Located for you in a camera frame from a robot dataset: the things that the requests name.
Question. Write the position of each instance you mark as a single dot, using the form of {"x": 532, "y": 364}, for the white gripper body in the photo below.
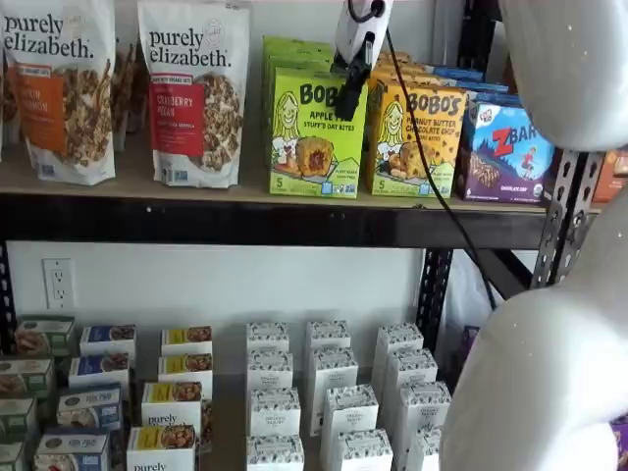
{"x": 355, "y": 29}

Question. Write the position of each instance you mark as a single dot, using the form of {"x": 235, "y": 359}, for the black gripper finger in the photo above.
{"x": 353, "y": 95}
{"x": 342, "y": 60}

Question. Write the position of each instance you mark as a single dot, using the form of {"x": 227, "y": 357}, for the green Bobo's apple pie box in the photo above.
{"x": 294, "y": 60}
{"x": 314, "y": 147}
{"x": 294, "y": 41}

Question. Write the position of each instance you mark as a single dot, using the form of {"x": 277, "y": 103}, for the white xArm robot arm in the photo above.
{"x": 539, "y": 368}

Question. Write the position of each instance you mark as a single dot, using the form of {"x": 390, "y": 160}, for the blue Zbar chocolate chip box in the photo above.
{"x": 500, "y": 167}
{"x": 456, "y": 72}
{"x": 495, "y": 98}
{"x": 476, "y": 87}

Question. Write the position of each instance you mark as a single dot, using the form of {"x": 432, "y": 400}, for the black metal shelf unit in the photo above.
{"x": 586, "y": 176}
{"x": 245, "y": 221}

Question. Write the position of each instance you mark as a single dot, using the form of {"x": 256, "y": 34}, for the white organic pantry box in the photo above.
{"x": 400, "y": 337}
{"x": 329, "y": 333}
{"x": 350, "y": 409}
{"x": 275, "y": 412}
{"x": 412, "y": 368}
{"x": 336, "y": 368}
{"x": 267, "y": 336}
{"x": 270, "y": 368}
{"x": 424, "y": 407}
{"x": 275, "y": 454}
{"x": 363, "y": 451}
{"x": 427, "y": 449}

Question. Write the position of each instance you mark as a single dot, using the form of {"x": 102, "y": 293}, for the large orange food box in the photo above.
{"x": 611, "y": 189}

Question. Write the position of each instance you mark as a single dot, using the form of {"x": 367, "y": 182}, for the purple snack box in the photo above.
{"x": 471, "y": 348}
{"x": 619, "y": 441}

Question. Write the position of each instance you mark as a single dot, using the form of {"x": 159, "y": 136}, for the small yellow oatmeal box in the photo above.
{"x": 186, "y": 340}
{"x": 162, "y": 449}
{"x": 172, "y": 404}
{"x": 185, "y": 369}

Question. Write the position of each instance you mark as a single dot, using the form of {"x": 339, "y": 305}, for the small blue oatmeal box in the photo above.
{"x": 90, "y": 407}
{"x": 71, "y": 451}
{"x": 98, "y": 370}
{"x": 108, "y": 338}

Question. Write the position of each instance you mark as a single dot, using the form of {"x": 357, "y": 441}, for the small green oatmeal box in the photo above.
{"x": 17, "y": 417}
{"x": 44, "y": 336}
{"x": 27, "y": 378}
{"x": 10, "y": 456}

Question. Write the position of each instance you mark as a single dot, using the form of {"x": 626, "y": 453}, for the cranberry pecan granola bag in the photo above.
{"x": 196, "y": 98}

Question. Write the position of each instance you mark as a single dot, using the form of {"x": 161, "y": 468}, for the pumpkin cinnamon granola bag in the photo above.
{"x": 125, "y": 88}
{"x": 59, "y": 98}

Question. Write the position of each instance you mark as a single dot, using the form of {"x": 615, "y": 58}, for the white plastic sheet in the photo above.
{"x": 461, "y": 294}

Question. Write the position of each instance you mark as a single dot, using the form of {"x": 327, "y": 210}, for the blue purely elizabeth granola bag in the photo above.
{"x": 7, "y": 93}

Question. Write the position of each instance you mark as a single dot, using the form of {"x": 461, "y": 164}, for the white wall power outlet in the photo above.
{"x": 59, "y": 283}

